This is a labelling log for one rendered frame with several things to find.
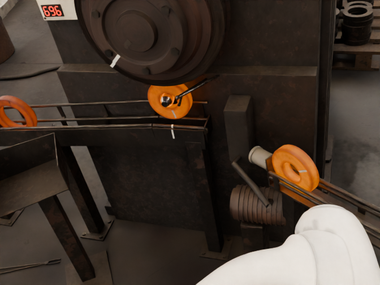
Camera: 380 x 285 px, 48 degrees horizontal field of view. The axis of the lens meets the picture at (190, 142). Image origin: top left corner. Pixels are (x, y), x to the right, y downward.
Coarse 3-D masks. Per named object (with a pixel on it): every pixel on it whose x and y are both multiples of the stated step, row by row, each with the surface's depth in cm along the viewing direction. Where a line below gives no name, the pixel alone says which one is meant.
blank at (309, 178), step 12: (288, 144) 126; (276, 156) 128; (288, 156) 123; (300, 156) 120; (276, 168) 131; (288, 168) 130; (300, 168) 121; (312, 168) 120; (300, 180) 124; (312, 180) 120
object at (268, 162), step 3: (270, 156) 131; (267, 159) 130; (270, 159) 131; (267, 162) 131; (270, 162) 131; (267, 165) 131; (270, 165) 132; (267, 168) 132; (270, 168) 132; (273, 168) 133; (267, 171) 132; (273, 171) 134; (267, 174) 133; (270, 180) 135; (270, 183) 135
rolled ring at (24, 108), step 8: (8, 96) 173; (0, 104) 174; (8, 104) 172; (16, 104) 171; (24, 104) 173; (0, 112) 178; (24, 112) 173; (32, 112) 175; (0, 120) 180; (8, 120) 182; (32, 120) 175
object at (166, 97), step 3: (165, 93) 145; (168, 93) 145; (162, 96) 144; (165, 96) 144; (168, 96) 144; (171, 96) 145; (162, 99) 144; (165, 99) 143; (168, 99) 143; (171, 99) 144; (174, 99) 146; (162, 102) 144; (165, 102) 143; (168, 102) 143; (171, 102) 144; (162, 105) 144; (165, 105) 144; (168, 105) 144
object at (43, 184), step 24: (24, 144) 158; (48, 144) 161; (0, 168) 160; (24, 168) 164; (48, 168) 162; (0, 192) 158; (24, 192) 155; (48, 192) 152; (0, 216) 149; (48, 216) 164; (72, 240) 175; (72, 264) 183; (96, 264) 198
